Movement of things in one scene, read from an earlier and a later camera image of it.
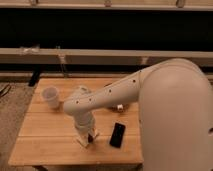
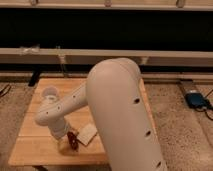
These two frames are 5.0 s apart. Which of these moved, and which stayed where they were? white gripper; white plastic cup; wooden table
Moved: white gripper
Stayed: white plastic cup; wooden table
